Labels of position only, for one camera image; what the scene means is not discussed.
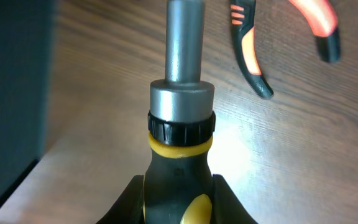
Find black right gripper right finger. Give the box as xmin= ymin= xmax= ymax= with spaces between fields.
xmin=211 ymin=174 xmax=257 ymax=224

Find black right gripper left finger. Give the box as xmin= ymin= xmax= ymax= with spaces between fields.
xmin=96 ymin=175 xmax=145 ymax=224

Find yellow black ratchet screwdriver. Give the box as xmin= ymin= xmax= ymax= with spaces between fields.
xmin=143 ymin=0 xmax=216 ymax=223

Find orange black needle-nose pliers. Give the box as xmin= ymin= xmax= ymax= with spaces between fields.
xmin=230 ymin=0 xmax=341 ymax=100

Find black open box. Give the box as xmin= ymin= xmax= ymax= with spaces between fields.
xmin=0 ymin=0 xmax=55 ymax=208

